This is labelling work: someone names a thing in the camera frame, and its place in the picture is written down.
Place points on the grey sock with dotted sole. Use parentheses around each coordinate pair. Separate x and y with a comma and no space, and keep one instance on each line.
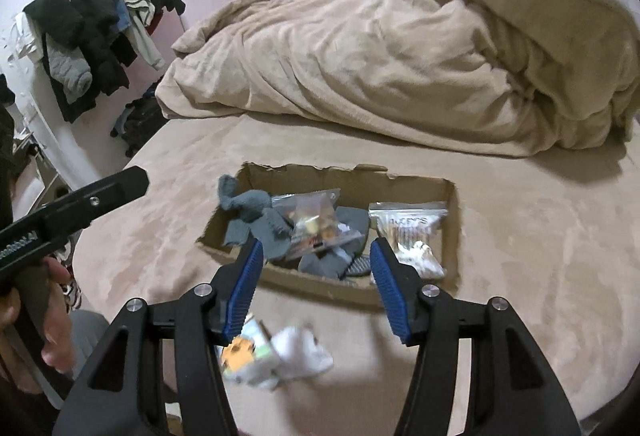
(358,266)

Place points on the pile of black jackets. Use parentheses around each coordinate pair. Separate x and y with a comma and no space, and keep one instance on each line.
(95,1)

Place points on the zip bag of white pieces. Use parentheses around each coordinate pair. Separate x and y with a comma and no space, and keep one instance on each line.
(412,236)

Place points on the white packet with orange label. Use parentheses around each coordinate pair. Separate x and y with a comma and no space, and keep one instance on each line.
(300,356)

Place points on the small orange green packet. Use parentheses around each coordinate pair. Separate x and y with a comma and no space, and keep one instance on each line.
(239,350)

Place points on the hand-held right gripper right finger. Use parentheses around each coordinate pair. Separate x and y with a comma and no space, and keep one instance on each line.
(390,296)

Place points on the beige fleece blanket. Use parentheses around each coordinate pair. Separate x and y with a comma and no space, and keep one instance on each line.
(375,66)

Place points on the grey sweater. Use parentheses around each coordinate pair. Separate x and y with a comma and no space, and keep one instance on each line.
(70,74)

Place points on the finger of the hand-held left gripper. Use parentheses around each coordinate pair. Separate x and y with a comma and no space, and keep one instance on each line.
(100,198)

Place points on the dark grey sock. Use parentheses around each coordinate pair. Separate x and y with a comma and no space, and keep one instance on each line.
(322,263)
(352,221)

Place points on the flat grey sock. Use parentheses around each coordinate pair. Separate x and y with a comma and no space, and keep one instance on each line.
(237,231)

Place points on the blue jeans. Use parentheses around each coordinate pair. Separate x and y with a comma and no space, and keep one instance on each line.
(121,14)

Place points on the person's grey pants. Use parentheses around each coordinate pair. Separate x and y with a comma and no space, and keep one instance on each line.
(87,333)

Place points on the cardboard box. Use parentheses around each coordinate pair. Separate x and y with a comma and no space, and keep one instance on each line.
(445,236)

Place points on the cream shirt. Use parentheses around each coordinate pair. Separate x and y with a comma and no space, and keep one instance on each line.
(140,21)

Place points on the long grey sock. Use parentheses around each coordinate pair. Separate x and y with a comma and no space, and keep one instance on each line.
(245,201)

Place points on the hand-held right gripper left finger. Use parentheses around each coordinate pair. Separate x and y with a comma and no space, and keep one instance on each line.
(247,286)

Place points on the person's left hand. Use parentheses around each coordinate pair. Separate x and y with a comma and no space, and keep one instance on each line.
(57,316)

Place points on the clear zip bag of snacks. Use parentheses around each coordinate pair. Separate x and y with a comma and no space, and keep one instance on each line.
(315,221)

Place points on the black suitcase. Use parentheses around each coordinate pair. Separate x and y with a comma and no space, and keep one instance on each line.
(142,121)

